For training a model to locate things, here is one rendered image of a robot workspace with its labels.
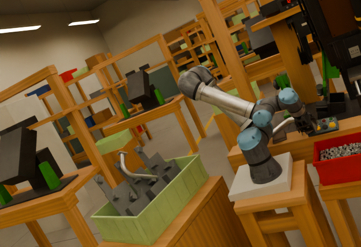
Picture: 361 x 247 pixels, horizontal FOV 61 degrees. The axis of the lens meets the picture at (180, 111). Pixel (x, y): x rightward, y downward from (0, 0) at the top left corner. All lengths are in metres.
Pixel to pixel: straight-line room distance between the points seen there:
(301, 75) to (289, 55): 0.16
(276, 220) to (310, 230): 0.14
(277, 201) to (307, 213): 0.13
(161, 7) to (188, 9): 1.08
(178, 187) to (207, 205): 0.19
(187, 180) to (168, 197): 0.19
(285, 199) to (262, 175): 0.15
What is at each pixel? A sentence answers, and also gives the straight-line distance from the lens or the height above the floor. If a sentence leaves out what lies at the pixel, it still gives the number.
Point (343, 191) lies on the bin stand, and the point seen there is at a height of 0.78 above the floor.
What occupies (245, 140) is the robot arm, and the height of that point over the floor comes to 1.11.
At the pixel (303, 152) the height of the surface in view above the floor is 0.82.
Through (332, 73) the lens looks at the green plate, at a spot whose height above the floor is 1.13.
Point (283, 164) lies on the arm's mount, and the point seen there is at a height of 0.90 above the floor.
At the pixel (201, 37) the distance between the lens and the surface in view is 11.60.
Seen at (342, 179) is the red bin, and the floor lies 0.82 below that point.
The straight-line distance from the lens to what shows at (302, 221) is 1.49.
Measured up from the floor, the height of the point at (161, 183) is 0.91.
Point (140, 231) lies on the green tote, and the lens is 1.66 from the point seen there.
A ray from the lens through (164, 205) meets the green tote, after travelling 1.72.
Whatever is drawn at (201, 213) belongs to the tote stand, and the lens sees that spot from 1.80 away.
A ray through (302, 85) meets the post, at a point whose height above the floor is 1.03.
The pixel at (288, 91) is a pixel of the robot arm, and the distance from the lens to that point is 1.47.
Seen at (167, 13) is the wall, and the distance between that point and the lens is 12.58.
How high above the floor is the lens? 1.60
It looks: 10 degrees down
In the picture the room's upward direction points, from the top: 25 degrees counter-clockwise
